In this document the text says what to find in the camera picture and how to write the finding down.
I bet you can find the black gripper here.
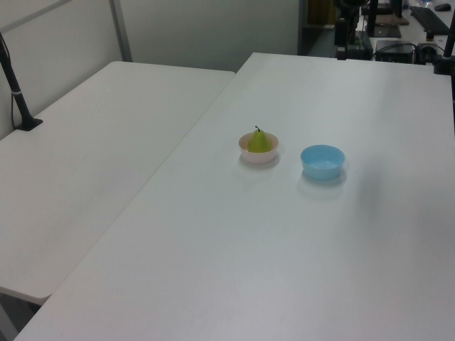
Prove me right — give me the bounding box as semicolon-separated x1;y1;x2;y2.
333;0;360;60

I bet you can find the green pear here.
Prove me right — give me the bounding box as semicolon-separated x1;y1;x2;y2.
247;125;270;154

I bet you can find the blue bowl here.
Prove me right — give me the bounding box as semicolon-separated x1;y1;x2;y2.
300;144;346;180

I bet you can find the pink bowl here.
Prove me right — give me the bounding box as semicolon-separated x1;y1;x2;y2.
237;132;280;165

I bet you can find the black monitor stand pole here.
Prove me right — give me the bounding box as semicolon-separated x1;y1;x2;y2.
367;0;378;37

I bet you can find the wooden cabinet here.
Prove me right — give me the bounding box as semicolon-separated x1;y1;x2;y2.
307;0;337;26

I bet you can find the brown wooden board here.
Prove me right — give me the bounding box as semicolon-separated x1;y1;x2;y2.
362;13;410;27

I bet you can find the black electronics box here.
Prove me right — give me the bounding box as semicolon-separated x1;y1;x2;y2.
374;39;417;64

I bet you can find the black keyboard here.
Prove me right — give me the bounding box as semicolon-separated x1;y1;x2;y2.
409;5;450;36

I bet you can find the white side table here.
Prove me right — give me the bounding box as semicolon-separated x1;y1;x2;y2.
0;61;237;305

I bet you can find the black clamped camera stand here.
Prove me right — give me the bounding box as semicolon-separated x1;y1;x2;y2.
432;27;455;76

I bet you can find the grey partition post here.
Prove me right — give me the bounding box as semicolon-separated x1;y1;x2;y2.
109;0;134;63

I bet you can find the black camera stand with cable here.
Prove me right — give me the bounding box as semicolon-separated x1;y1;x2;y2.
0;31;44;131

